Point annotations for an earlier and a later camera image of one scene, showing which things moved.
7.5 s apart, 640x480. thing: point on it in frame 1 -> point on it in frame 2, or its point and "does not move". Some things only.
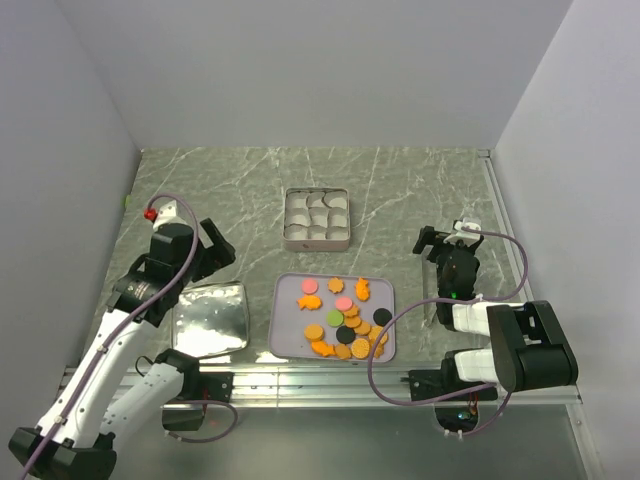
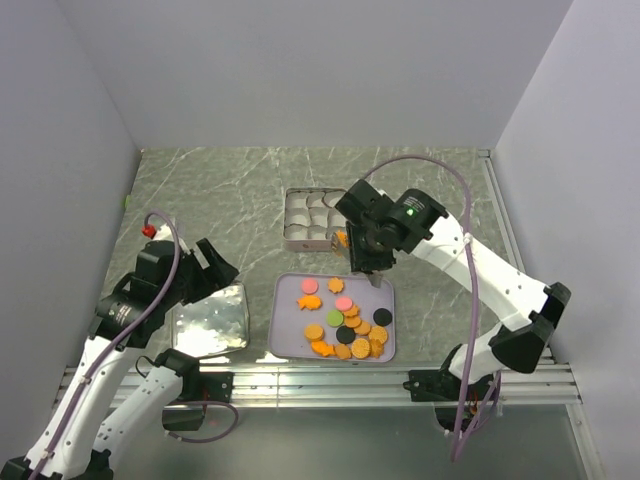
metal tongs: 426,257 -> 375,278
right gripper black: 428,236 -> 358,260
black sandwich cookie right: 382,316 does not move
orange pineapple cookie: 362,289 -> 342,237
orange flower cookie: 335,285 does not move
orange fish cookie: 312,302 does not move
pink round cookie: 310,286 does not move
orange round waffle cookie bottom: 360,348 does not move
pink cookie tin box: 316,219 does not move
